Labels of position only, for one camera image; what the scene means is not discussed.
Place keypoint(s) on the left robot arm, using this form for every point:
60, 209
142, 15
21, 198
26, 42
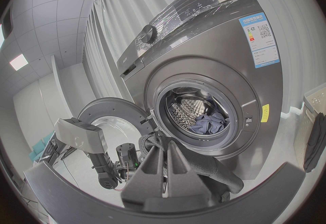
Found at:
81, 139

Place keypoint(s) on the blue garment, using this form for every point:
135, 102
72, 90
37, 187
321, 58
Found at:
207, 126

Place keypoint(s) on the dark grey garment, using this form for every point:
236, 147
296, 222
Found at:
216, 169

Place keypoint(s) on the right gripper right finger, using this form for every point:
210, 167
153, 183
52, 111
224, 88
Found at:
182, 174

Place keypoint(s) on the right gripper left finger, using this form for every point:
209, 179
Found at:
149, 174

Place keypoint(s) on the black garment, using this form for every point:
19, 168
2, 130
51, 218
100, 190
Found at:
315, 141

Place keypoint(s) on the washing machine door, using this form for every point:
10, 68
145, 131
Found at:
112, 111

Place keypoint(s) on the cream laundry basket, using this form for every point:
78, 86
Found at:
300, 139

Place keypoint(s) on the grey washing machine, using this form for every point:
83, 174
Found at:
203, 65

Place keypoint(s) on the square ceiling light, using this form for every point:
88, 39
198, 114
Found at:
18, 61

